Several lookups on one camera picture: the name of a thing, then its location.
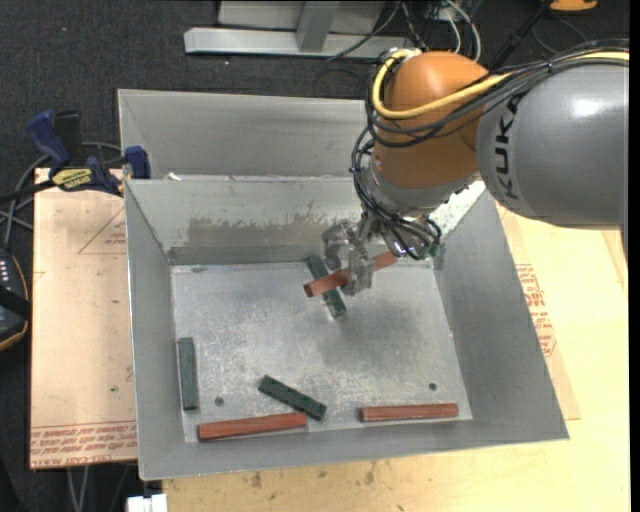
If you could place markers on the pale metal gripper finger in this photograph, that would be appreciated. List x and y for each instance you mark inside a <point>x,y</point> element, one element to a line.
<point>361,277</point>
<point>336,245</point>

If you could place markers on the red-brown block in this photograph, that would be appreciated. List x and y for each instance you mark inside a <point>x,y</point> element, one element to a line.
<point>325,286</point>
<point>252,426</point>
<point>407,412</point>

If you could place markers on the dark green flat block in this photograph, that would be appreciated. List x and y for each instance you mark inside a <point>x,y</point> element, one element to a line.
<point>336,302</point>
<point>188,372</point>
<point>292,397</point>

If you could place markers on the grey metal bin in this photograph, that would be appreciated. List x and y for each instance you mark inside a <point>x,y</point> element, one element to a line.
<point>280,340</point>

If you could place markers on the brown cardboard board, red print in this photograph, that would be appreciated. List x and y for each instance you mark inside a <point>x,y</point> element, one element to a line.
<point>75,300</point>

